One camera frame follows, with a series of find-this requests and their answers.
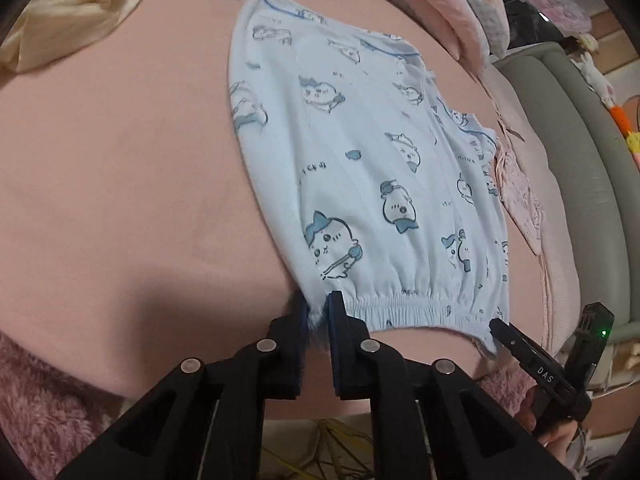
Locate pale yellow garment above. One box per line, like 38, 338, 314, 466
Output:
0, 0, 148, 73

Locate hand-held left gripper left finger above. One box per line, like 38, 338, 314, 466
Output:
55, 292, 308, 480

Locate orange carrot plush toy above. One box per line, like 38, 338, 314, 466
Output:
610, 105, 632, 133

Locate person's right hand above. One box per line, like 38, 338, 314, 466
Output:
515, 390, 583, 471

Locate grey-green padded headboard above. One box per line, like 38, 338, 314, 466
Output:
492, 42, 640, 346

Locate pink bed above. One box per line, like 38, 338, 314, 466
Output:
0, 0, 586, 426

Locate pink folded duvet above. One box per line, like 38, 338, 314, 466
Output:
320, 0, 511, 61

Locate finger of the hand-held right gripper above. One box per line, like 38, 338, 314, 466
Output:
488, 318, 572, 392

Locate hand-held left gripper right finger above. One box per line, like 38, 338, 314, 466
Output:
326, 290, 576, 480

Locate pink fluffy rug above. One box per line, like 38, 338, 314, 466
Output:
0, 330, 546, 480

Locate light blue printed pants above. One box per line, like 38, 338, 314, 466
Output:
227, 0, 511, 356

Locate pink printed folded garment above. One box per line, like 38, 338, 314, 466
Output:
492, 150, 546, 256

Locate white bunny plush toy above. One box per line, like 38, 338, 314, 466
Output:
572, 52, 616, 108

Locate gold wire rack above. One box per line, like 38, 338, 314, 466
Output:
260, 417, 376, 480

